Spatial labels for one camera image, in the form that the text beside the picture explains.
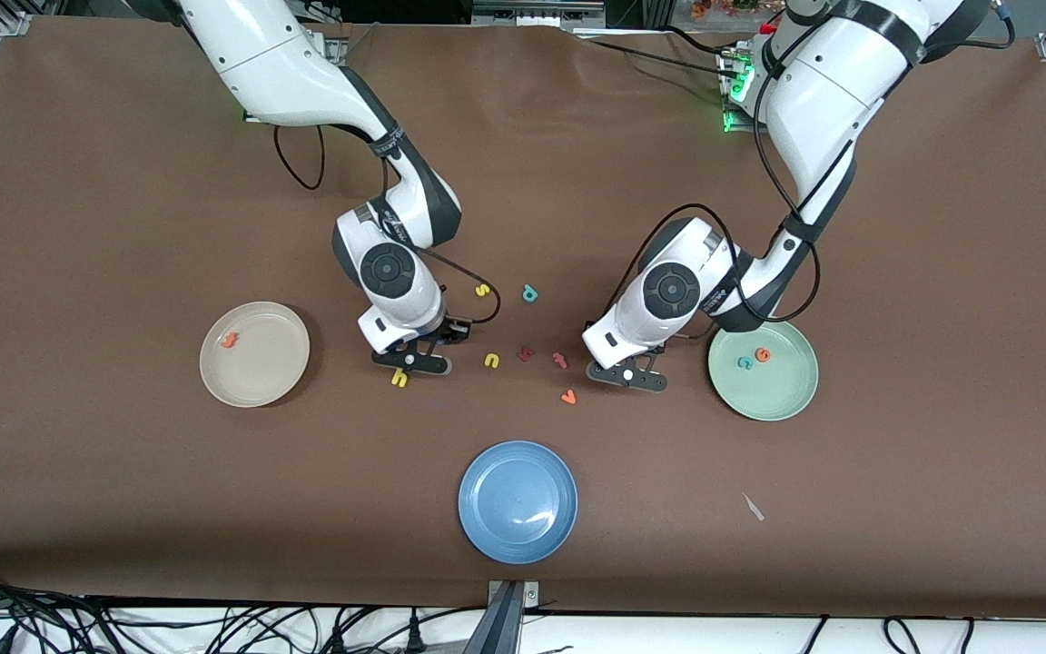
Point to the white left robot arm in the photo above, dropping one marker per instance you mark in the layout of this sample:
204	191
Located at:
668	291

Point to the green round plate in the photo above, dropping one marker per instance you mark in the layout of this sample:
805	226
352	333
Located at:
777	386

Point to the orange foam letter t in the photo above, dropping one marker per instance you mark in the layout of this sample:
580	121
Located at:
230	341

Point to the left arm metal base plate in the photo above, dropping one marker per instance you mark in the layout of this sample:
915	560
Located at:
730	123

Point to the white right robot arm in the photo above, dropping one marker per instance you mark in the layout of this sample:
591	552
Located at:
391	272

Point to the metal mount bracket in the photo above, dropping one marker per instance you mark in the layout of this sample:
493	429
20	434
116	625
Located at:
530	595

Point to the black mount pole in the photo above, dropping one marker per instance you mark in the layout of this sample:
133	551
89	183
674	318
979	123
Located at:
498	631

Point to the white paper scrap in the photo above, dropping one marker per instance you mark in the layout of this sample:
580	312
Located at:
753	507

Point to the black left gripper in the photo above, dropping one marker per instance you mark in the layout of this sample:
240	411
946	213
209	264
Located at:
659	350

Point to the dark red foam letter r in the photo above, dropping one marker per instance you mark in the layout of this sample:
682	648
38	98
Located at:
526	354

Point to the orange dried flowers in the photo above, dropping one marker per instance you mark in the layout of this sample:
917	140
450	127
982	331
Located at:
721	7

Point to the grey metal box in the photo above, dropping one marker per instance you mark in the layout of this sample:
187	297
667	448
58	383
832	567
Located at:
537	13

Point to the beige round plate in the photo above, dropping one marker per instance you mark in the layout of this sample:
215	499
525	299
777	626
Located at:
254	363

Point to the blue round plate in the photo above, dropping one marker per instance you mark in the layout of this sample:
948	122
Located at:
518	502

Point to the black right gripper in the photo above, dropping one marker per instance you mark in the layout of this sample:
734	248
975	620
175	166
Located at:
447	331

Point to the yellow foam letter h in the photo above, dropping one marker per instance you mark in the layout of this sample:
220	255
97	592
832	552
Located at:
399	380

